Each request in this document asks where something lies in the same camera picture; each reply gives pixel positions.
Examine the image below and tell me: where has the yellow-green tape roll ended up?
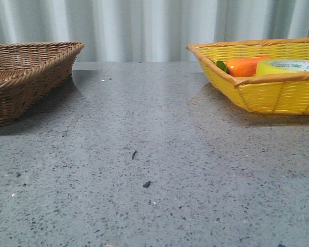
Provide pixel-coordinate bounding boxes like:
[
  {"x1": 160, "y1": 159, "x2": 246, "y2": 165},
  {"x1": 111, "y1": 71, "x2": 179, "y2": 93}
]
[{"x1": 255, "y1": 59, "x2": 309, "y2": 76}]

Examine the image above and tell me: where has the black debris fragment lower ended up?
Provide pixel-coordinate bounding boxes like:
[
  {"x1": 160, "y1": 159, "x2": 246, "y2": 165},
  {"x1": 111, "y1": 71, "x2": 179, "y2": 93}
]
[{"x1": 143, "y1": 181, "x2": 151, "y2": 188}]

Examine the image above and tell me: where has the orange toy carrot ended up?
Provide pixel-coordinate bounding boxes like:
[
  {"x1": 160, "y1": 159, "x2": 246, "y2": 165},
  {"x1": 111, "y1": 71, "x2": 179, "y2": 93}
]
[{"x1": 216, "y1": 57, "x2": 272, "y2": 77}]

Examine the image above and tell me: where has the brown wicker basket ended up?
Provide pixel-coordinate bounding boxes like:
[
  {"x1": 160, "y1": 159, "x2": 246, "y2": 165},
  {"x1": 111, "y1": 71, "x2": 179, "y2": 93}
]
[{"x1": 0, "y1": 41, "x2": 84, "y2": 126}]

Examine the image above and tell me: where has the white pleated curtain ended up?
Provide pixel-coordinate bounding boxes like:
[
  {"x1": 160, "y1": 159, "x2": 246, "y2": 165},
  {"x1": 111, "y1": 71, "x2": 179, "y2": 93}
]
[{"x1": 0, "y1": 1, "x2": 309, "y2": 62}]

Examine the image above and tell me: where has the yellow woven basket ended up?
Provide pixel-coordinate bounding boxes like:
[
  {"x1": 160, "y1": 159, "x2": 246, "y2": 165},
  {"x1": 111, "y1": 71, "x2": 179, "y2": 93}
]
[{"x1": 187, "y1": 38, "x2": 309, "y2": 115}]

